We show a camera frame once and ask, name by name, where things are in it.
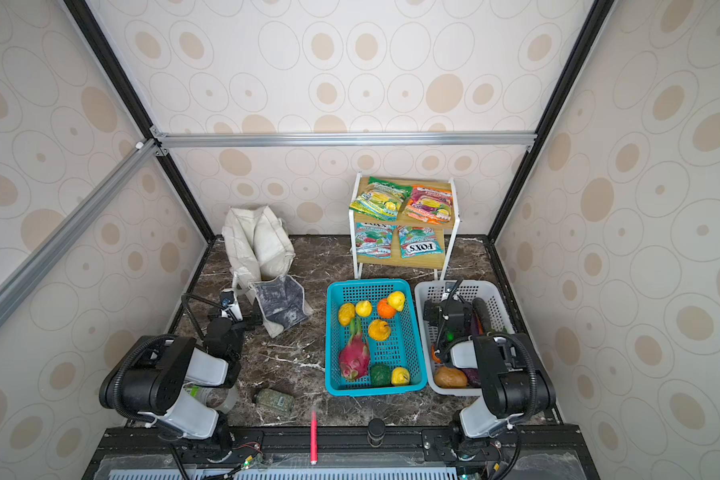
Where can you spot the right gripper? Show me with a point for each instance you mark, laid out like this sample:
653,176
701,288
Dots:
442,312

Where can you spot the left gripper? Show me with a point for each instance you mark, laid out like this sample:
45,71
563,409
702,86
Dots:
240,320

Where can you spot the white canvas grocery bag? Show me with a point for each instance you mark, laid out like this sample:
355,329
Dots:
260,254

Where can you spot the yellow orange mango toy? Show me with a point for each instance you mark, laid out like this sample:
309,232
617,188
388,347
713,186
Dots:
379,330

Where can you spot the pink dragon fruit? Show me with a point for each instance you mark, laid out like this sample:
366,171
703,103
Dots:
354,358

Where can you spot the green snack packet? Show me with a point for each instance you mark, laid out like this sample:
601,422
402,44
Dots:
381,199

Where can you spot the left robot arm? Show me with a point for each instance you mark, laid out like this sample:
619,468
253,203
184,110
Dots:
148,384

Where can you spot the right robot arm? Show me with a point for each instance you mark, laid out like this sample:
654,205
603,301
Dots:
469,349

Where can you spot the dark cucumber toy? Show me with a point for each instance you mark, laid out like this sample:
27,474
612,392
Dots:
481,317

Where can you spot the white plastic basket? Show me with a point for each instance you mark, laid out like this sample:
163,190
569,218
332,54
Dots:
430,294

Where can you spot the brown potato toy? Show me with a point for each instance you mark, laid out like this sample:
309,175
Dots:
450,378

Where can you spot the yellow fruit top right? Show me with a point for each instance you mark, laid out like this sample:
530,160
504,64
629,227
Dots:
397,300

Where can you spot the purple eggplant toy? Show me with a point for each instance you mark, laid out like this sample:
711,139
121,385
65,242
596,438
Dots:
473,377

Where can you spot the orange fruit toy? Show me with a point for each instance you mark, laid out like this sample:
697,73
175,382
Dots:
384,310

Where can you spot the teal plastic basket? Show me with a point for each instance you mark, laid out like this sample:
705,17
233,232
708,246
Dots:
373,346

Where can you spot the right Foxs candy packet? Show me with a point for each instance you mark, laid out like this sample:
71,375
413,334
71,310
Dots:
418,241

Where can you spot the foxs candy packet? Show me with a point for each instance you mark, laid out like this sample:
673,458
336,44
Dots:
418,241
374,240

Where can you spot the yellow lemon toy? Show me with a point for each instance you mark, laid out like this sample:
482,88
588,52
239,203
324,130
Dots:
363,308

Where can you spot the clear tape roll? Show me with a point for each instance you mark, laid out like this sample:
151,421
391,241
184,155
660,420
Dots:
221,399

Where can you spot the green bell pepper toy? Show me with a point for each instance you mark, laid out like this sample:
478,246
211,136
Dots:
380,375

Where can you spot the white wooden shelf rack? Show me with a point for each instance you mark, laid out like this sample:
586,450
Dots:
446,235

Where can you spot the yellow corn toy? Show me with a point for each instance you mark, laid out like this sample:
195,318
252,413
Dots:
346,314

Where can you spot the small glass jar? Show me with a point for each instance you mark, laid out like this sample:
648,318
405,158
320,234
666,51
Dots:
274,400

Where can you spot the left Foxs candy packet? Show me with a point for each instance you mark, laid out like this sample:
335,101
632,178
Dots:
374,240

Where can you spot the pink orange snack packet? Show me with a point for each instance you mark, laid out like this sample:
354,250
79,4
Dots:
429,205

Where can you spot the red pen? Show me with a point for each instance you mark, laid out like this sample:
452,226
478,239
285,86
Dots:
313,445

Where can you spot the horizontal aluminium bar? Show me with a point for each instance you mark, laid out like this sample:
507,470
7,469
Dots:
334,140

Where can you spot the left aluminium bar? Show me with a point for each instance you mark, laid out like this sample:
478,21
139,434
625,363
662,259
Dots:
17,286

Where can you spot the black knob on rail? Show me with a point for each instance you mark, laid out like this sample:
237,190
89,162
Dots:
376,430

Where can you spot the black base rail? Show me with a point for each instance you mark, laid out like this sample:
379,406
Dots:
434,452

